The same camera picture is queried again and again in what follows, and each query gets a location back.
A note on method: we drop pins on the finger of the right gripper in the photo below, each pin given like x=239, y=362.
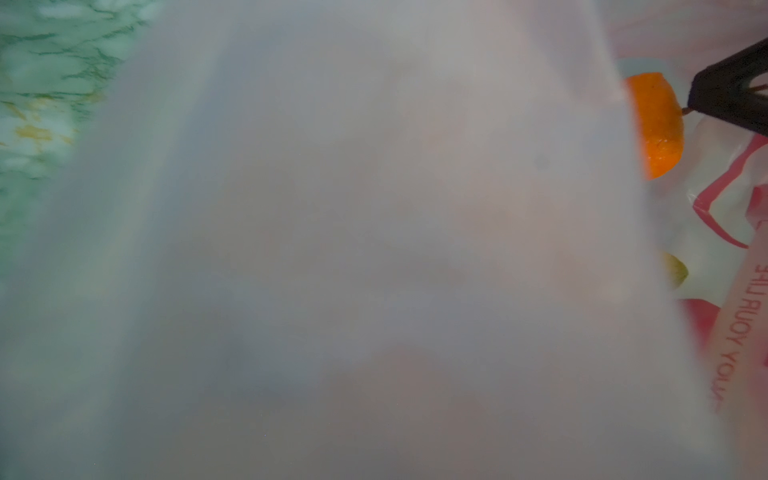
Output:
x=723, y=90

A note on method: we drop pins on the orange fake carrot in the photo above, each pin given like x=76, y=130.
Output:
x=659, y=120

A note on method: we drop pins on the pink plastic bag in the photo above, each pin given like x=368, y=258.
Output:
x=375, y=240

